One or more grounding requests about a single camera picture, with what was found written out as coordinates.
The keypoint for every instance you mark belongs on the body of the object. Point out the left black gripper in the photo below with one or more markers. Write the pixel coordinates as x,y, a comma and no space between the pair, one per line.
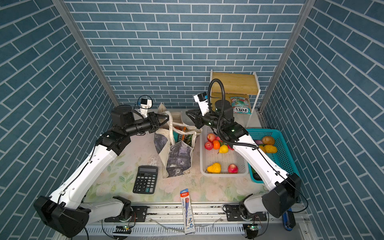
153,122

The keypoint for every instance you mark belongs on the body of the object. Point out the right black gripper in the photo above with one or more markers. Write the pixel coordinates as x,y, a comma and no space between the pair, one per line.
199,117

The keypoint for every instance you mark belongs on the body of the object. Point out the beige canvas tote bag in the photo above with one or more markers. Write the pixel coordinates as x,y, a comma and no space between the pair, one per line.
177,158

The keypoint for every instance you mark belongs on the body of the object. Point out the red apple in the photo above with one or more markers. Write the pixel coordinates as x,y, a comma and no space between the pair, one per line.
211,137
209,145
233,169

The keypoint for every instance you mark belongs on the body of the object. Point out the green fox's candy bag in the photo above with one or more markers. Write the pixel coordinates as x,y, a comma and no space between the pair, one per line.
241,105
176,136

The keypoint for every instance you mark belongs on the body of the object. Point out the green yellow candy bag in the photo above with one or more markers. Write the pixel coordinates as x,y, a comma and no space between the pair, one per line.
188,139

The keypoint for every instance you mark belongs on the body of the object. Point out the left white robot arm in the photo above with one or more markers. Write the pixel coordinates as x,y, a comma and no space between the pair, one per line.
63,210

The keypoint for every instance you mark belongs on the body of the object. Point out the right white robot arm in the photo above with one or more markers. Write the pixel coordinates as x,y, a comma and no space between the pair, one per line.
284,189

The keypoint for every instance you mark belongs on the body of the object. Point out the small orange tangerine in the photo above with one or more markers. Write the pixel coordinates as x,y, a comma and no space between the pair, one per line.
216,144

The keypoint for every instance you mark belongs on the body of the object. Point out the yellow lemon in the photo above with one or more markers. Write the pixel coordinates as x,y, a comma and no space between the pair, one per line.
223,149

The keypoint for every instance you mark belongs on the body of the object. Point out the white plastic fruit basket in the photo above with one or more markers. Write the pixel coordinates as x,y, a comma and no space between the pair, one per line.
210,157

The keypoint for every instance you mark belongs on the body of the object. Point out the yellow pear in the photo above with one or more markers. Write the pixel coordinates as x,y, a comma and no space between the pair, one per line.
214,168

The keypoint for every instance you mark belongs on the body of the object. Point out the black desk calculator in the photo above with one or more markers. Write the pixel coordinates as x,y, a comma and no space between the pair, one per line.
146,180

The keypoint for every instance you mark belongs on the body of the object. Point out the brown potato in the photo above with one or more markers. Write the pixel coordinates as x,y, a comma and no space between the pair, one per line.
268,140

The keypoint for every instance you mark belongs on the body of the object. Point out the teal plastic vegetable basket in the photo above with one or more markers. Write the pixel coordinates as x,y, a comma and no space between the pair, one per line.
283,157

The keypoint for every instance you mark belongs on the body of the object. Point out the packaged pen blister pack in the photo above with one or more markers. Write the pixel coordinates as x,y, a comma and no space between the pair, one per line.
189,223

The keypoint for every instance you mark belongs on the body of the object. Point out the blue utility knife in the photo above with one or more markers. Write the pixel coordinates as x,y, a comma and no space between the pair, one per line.
289,220

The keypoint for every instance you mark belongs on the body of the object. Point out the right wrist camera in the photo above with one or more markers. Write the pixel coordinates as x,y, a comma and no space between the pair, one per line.
202,100

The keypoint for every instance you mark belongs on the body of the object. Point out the white wire shelf rack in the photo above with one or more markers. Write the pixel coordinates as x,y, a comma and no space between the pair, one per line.
242,85

